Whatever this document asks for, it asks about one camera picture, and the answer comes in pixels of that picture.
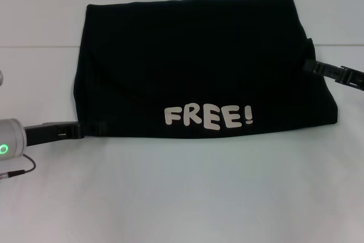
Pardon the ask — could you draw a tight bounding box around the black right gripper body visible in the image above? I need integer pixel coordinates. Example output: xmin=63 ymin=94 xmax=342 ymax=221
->
xmin=337 ymin=65 xmax=364 ymax=93

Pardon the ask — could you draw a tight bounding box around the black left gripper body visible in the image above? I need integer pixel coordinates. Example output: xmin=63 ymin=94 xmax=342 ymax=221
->
xmin=24 ymin=121 xmax=85 ymax=147

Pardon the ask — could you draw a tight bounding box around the black T-shirt with FREE print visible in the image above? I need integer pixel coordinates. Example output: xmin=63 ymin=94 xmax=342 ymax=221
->
xmin=72 ymin=0 xmax=340 ymax=139

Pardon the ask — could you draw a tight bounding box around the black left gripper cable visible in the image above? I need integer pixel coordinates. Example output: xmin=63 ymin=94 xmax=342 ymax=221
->
xmin=0 ymin=153 xmax=37 ymax=180

